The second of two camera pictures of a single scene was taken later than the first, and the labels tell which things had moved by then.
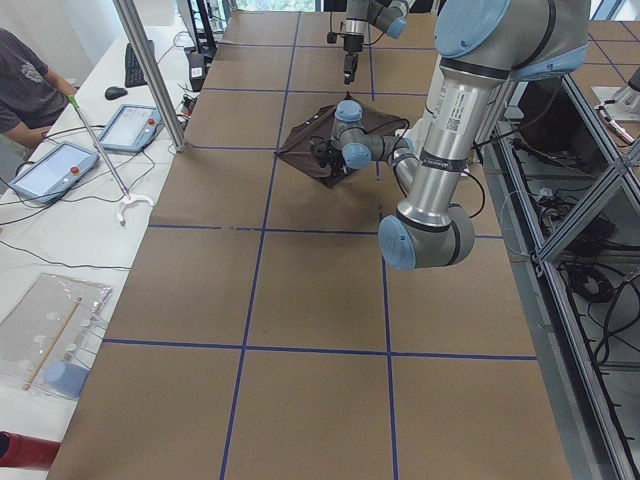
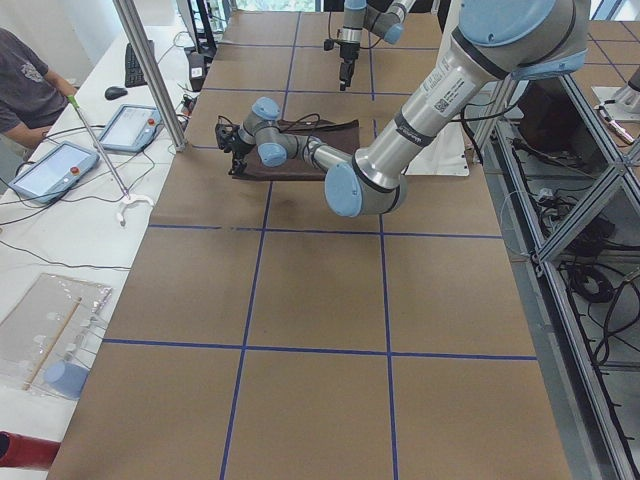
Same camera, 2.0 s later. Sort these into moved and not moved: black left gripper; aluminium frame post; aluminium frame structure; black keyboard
Moved: black left gripper
Not moved: aluminium frame structure; black keyboard; aluminium frame post
